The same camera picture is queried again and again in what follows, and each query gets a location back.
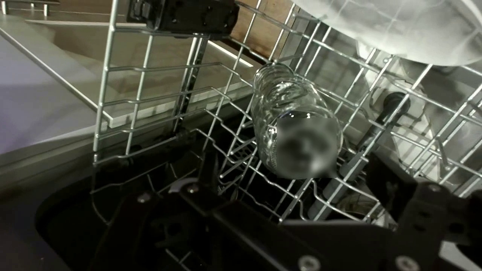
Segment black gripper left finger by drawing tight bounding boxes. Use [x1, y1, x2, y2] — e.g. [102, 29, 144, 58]
[89, 154, 281, 271]

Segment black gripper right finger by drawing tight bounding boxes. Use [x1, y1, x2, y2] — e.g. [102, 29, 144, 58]
[364, 156, 482, 271]

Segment clear glass jar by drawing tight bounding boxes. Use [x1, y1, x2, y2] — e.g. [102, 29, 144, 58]
[250, 64, 343, 180]

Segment white dinner plate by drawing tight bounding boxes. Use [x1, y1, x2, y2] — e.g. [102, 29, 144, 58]
[292, 0, 482, 67]

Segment grey lower kitchen cabinets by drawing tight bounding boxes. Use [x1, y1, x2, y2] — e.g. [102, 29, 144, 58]
[0, 0, 260, 171]

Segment white wire dishwasher rack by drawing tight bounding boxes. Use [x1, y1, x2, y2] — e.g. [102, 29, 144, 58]
[89, 0, 482, 226]

